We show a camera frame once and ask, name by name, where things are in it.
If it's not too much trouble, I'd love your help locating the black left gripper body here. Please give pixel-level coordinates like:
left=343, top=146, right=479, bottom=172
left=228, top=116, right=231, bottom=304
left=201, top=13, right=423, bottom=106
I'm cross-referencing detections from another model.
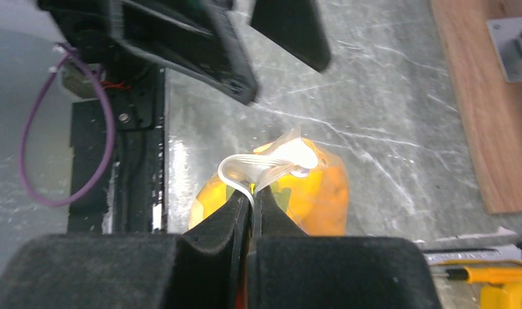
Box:
left=37, top=1, right=153, bottom=81

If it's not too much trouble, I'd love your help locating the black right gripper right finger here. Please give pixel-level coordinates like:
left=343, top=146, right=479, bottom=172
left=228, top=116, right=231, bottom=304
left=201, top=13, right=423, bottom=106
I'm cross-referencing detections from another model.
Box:
left=247, top=188, right=441, bottom=308

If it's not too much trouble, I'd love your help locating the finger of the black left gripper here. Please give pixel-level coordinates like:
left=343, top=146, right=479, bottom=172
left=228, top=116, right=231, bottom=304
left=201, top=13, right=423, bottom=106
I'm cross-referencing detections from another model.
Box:
left=250, top=0, right=331, bottom=72
left=122, top=1, right=259, bottom=105

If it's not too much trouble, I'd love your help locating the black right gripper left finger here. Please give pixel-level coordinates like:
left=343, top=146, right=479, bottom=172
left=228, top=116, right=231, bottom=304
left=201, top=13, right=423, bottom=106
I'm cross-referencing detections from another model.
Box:
left=0, top=192, right=249, bottom=308

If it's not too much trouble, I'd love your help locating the clear spotted zip top bag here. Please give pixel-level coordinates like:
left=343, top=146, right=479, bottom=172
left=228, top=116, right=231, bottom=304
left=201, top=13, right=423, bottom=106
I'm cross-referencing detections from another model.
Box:
left=188, top=127, right=349, bottom=236

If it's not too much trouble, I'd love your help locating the silver wrench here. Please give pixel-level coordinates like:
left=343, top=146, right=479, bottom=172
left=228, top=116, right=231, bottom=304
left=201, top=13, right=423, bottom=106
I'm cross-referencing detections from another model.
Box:
left=423, top=242, right=522, bottom=265

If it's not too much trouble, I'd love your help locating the metal server stand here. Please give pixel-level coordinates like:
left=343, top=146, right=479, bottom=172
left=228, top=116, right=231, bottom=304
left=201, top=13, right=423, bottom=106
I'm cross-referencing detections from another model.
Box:
left=487, top=17, right=522, bottom=83

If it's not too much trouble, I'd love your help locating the wooden board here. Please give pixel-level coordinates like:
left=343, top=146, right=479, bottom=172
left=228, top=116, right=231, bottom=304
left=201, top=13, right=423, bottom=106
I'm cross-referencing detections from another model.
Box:
left=431, top=1, right=522, bottom=214

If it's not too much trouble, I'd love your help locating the yellow plastic tray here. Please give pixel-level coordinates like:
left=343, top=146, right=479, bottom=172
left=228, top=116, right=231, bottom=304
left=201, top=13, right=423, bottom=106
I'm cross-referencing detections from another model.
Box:
left=480, top=283, right=522, bottom=309

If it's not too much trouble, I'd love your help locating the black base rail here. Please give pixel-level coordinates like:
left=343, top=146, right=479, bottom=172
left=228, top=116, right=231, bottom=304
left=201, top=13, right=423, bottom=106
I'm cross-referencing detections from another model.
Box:
left=67, top=66, right=167, bottom=234

